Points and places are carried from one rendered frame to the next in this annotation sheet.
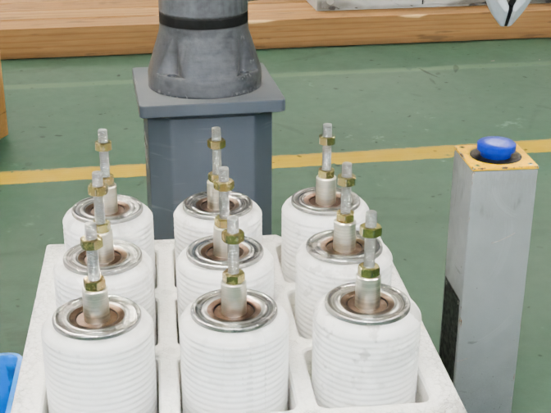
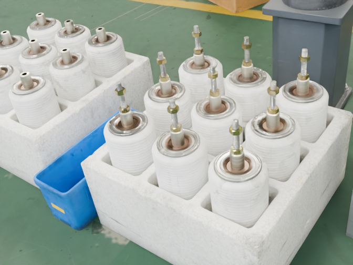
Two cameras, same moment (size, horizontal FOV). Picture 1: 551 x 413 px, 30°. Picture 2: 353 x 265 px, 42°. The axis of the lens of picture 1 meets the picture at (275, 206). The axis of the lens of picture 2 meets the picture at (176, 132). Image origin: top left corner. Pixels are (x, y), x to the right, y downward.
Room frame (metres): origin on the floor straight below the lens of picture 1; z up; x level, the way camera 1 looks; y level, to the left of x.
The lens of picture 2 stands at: (0.39, -0.42, 0.74)
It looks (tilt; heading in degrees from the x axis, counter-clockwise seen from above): 38 degrees down; 49
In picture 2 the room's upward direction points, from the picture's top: 9 degrees counter-clockwise
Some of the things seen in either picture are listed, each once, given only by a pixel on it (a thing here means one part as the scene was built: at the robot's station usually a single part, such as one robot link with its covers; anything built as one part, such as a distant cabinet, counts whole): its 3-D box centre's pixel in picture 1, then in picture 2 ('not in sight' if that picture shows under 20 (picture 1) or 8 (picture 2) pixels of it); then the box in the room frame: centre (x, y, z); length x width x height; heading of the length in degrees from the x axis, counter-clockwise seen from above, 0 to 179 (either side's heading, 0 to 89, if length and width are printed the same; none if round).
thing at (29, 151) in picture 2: not in sight; (54, 104); (0.85, 0.58, 0.09); 0.39 x 0.39 x 0.18; 7
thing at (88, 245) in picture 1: (91, 242); (120, 91); (0.78, 0.15, 0.32); 0.02 x 0.02 x 0.01; 82
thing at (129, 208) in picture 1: (107, 210); (199, 64); (1.01, 0.18, 0.25); 0.08 x 0.08 x 0.01
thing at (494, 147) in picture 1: (495, 150); not in sight; (1.01, -0.23, 0.32); 0.04 x 0.04 x 0.02
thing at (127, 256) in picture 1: (102, 258); (166, 92); (0.89, 0.17, 0.25); 0.08 x 0.08 x 0.01
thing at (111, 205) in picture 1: (107, 198); (199, 59); (1.01, 0.18, 0.26); 0.02 x 0.02 x 0.03
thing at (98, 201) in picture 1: (99, 209); (163, 70); (0.89, 0.17, 0.30); 0.01 x 0.01 x 0.08
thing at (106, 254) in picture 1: (102, 246); (165, 86); (0.89, 0.17, 0.26); 0.02 x 0.02 x 0.03
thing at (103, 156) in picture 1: (104, 163); (197, 42); (1.01, 0.18, 0.30); 0.01 x 0.01 x 0.08
